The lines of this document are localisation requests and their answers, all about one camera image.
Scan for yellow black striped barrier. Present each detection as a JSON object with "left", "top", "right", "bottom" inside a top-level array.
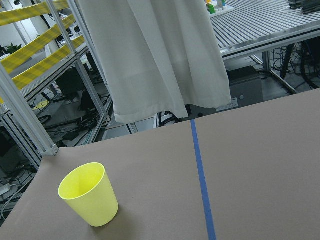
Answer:
[{"left": 0, "top": 2, "right": 71, "bottom": 90}]

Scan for yellow plastic cup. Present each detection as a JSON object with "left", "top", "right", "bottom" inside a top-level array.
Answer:
[{"left": 58, "top": 162, "right": 119, "bottom": 227}]

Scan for aluminium frame post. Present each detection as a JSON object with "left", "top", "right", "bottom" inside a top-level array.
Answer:
[{"left": 0, "top": 66, "right": 59, "bottom": 156}]

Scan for white hanging cloth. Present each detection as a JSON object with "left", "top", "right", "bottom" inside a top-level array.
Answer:
[{"left": 78, "top": 0, "right": 231, "bottom": 124}]

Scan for grey equipment box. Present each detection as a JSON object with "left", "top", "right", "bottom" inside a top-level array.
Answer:
[{"left": 215, "top": 66, "right": 263, "bottom": 112}]

